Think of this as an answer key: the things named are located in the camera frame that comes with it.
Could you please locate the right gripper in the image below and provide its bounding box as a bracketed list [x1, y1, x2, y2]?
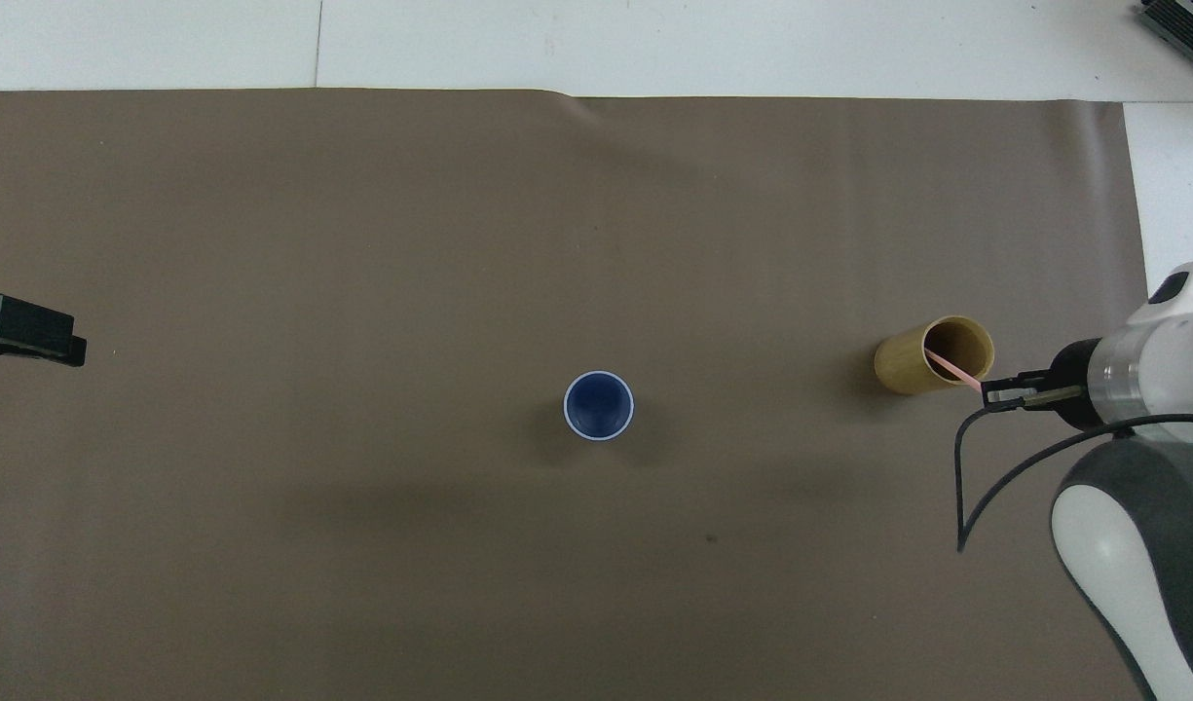
[1017, 338, 1105, 430]

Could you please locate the pink chopstick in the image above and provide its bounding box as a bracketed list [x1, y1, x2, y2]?
[924, 349, 988, 392]

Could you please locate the bamboo cylinder cup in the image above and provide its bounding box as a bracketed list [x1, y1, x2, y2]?
[873, 314, 996, 396]

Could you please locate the blue cup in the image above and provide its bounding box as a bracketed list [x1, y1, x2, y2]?
[563, 370, 636, 442]

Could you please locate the dark ribbed box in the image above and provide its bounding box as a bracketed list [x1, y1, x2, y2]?
[1138, 0, 1193, 77]

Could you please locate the black cable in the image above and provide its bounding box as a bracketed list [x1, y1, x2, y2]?
[954, 401, 1193, 554]

